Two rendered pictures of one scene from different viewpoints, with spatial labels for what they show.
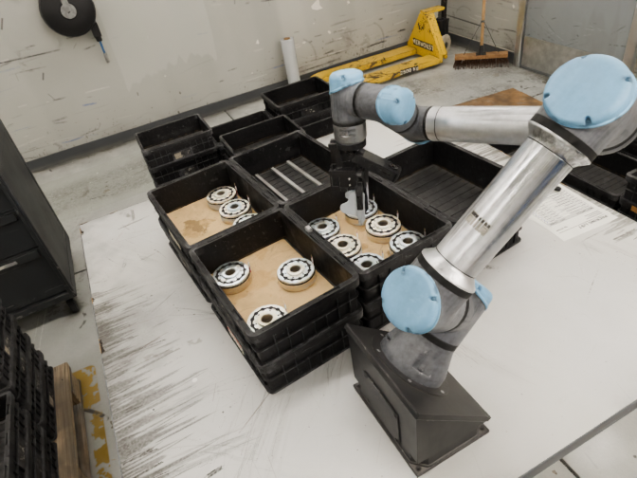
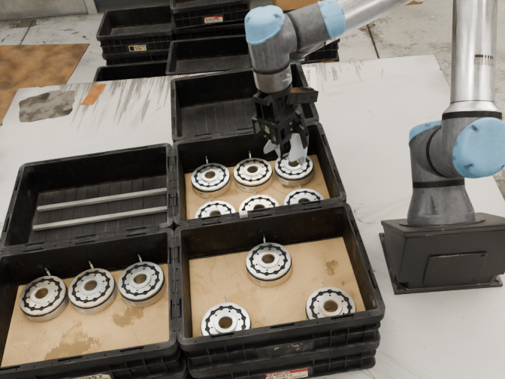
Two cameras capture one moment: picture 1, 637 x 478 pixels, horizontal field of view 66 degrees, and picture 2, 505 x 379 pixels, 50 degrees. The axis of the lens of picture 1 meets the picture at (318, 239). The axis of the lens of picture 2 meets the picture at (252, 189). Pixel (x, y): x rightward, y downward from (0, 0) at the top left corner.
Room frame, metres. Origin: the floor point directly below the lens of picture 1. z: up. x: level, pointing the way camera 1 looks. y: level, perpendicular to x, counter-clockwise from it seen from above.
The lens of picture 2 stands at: (0.70, 0.76, 1.83)
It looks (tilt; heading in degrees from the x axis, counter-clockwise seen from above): 45 degrees down; 294
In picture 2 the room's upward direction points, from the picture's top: 7 degrees counter-clockwise
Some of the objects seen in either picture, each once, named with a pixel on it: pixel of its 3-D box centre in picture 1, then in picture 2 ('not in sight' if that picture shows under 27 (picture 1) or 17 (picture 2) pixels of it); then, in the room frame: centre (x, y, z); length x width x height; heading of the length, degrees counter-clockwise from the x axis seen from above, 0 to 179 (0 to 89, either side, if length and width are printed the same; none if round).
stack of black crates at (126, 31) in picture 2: not in sight; (144, 48); (2.27, -1.51, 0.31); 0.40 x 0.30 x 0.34; 20
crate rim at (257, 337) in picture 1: (268, 266); (271, 269); (0.96, 0.14, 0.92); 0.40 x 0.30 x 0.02; 26
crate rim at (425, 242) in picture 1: (362, 217); (253, 172); (1.09, -0.13, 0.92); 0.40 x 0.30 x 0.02; 26
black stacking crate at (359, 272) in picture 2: (272, 280); (273, 283); (0.96, 0.14, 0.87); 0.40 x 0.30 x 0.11; 26
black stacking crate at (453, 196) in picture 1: (443, 191); (242, 115); (1.23, -0.40, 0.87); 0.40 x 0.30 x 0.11; 26
